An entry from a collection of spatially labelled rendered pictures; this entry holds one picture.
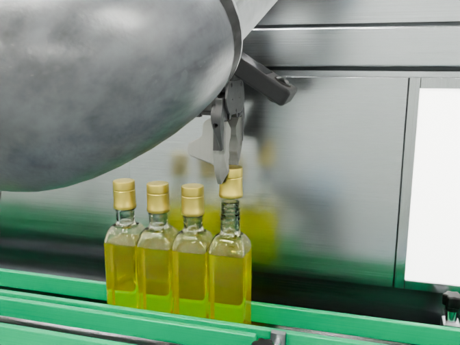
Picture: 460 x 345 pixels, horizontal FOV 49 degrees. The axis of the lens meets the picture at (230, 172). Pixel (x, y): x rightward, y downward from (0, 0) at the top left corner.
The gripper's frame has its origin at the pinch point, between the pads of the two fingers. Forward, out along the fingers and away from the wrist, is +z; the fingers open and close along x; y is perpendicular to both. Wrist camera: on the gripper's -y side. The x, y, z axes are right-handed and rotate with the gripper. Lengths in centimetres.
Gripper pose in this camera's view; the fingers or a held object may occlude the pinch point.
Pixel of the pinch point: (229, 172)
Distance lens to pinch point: 74.5
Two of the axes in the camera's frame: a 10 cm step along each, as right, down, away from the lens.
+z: 0.0, 9.8, 2.2
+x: -3.5, 2.1, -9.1
